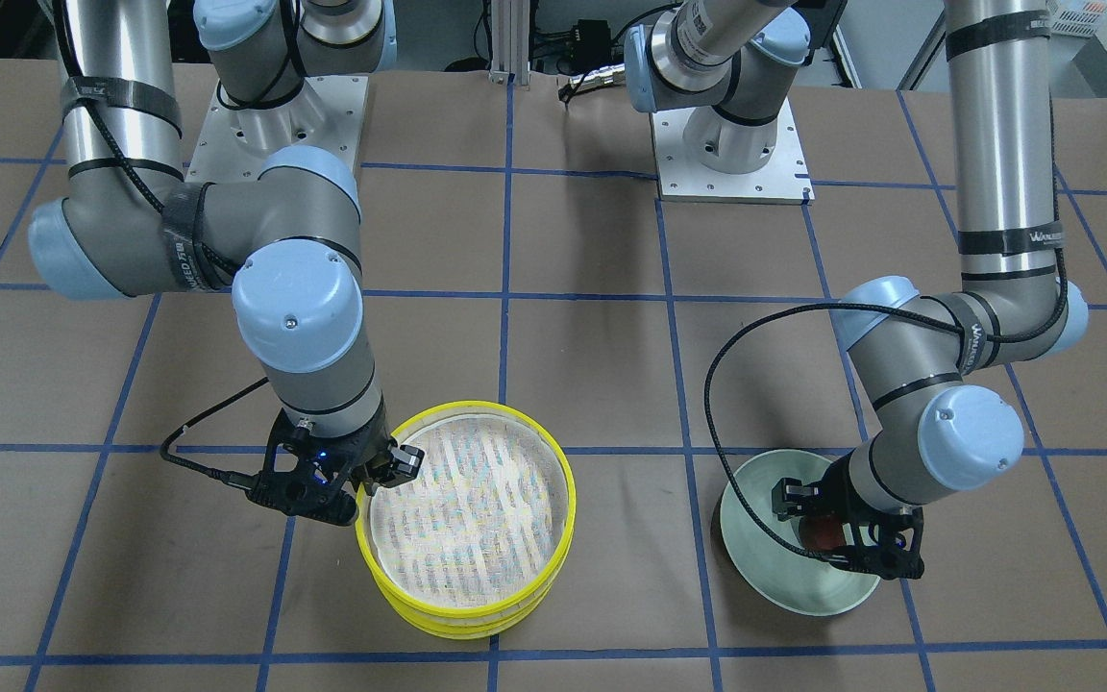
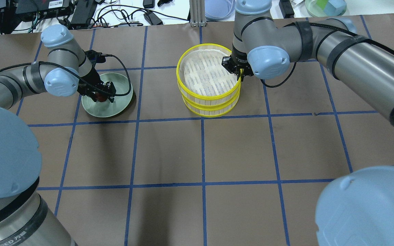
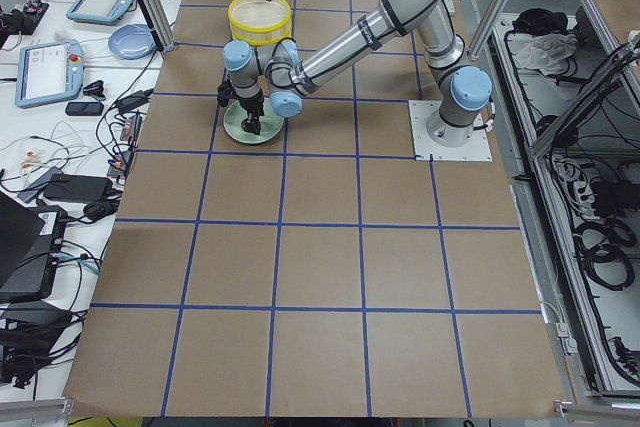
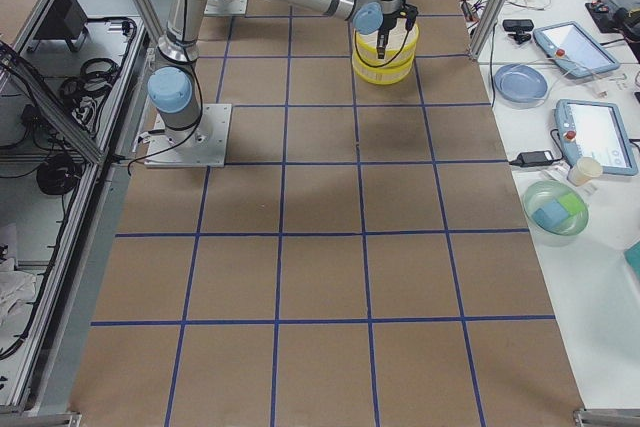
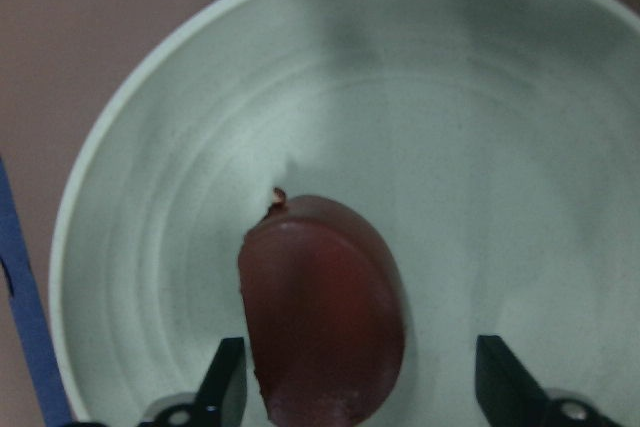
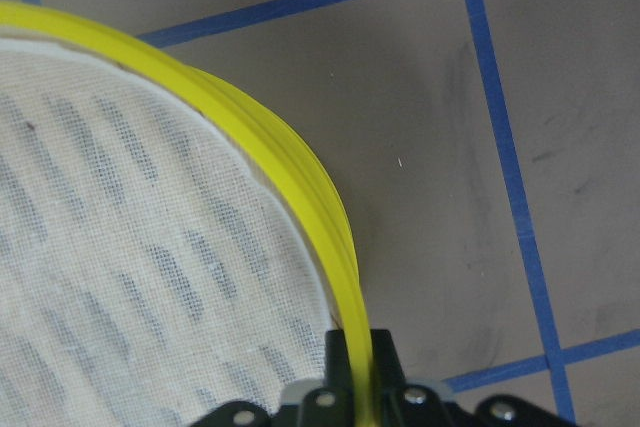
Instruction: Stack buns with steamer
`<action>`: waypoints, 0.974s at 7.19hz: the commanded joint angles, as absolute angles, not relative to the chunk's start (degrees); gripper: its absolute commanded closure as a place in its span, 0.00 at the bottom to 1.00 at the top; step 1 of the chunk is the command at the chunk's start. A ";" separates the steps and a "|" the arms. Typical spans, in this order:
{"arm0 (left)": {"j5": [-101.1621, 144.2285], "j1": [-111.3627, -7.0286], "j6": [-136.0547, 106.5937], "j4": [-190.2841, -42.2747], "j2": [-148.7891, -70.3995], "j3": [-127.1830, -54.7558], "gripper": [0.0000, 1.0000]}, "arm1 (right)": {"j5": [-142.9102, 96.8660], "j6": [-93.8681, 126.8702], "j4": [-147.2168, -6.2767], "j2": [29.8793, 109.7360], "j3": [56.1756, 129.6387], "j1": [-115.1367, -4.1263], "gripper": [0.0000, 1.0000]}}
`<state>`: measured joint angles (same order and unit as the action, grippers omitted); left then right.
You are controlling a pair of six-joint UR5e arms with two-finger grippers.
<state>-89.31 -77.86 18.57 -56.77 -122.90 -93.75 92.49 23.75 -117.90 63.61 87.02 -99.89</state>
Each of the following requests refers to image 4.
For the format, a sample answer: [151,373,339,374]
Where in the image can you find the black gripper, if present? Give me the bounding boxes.
[376,0,418,60]

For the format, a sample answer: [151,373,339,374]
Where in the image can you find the black webcam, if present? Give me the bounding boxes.
[502,19,534,45]

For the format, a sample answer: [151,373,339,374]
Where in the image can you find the blue plate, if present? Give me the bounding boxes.
[493,64,548,105]

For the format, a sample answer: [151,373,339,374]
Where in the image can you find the black power adapter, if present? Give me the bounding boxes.
[509,150,561,168]

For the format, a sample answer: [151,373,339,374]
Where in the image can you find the far teach pendant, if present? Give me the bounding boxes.
[532,21,620,78]

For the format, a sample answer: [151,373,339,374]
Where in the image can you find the teach pendant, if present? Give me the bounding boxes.
[532,21,620,78]
[554,99,639,176]

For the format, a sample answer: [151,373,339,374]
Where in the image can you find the near teach pendant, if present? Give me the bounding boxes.
[554,99,639,176]

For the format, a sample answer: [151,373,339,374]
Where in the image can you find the paper cup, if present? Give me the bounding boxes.
[567,157,603,186]

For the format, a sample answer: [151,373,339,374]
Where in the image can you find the green bowl with sponges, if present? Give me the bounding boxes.
[522,180,590,246]

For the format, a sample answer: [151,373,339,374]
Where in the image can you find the white crumpled cloth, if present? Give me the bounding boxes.
[0,226,39,343]

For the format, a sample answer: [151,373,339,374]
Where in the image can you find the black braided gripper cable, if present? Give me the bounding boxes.
[357,0,416,69]

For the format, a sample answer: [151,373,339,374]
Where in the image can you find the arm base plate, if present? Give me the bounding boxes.
[144,103,232,168]

